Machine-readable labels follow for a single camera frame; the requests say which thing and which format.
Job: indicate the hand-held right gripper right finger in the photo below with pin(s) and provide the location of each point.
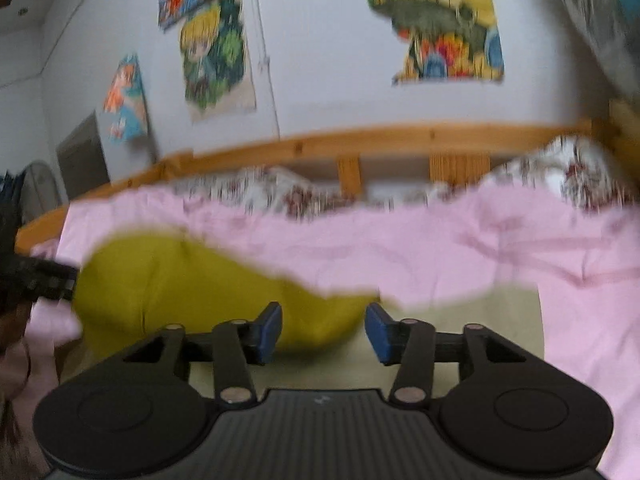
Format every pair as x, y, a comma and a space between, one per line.
377, 332

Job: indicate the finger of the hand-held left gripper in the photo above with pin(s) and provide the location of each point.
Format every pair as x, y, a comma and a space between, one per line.
47, 275

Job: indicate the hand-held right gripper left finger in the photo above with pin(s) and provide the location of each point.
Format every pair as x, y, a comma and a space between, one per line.
270, 331

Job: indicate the beige brown olive hooded jacket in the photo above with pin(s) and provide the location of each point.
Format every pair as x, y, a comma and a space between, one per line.
150, 280

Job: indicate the clear plastic bag of clothes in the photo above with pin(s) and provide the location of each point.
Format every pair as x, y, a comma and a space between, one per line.
600, 20

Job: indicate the pale arched object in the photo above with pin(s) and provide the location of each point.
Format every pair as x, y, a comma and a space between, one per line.
42, 190

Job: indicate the pink blanket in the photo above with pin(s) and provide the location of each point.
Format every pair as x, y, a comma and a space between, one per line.
450, 250

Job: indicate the floral satin bedsheet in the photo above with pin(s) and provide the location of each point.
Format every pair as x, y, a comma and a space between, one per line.
575, 170

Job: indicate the grey wall panel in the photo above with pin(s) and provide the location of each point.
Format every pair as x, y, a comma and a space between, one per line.
82, 160

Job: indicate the wooden bed frame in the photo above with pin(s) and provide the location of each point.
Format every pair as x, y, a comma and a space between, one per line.
380, 142

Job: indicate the orange-haired figure wall poster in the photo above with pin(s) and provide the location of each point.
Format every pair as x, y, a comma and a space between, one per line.
125, 100

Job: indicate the white wall pipe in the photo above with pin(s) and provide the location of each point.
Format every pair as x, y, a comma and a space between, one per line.
265, 60

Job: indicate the blonde cartoon figure wall poster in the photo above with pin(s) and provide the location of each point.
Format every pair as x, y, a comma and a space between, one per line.
217, 55

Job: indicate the landscape wall poster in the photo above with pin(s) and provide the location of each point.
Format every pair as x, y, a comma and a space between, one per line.
440, 20

